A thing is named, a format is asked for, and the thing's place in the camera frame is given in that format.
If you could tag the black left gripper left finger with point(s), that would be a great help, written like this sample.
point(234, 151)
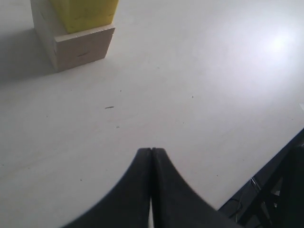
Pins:
point(127, 204)

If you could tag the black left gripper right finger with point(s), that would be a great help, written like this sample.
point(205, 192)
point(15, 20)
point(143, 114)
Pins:
point(175, 204)

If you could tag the large light wooden cube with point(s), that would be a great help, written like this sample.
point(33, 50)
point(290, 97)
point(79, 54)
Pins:
point(64, 50)

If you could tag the yellow cube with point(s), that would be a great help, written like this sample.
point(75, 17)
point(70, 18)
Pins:
point(80, 15)

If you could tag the black table frame legs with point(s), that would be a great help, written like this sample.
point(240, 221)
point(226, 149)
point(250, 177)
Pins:
point(254, 205)

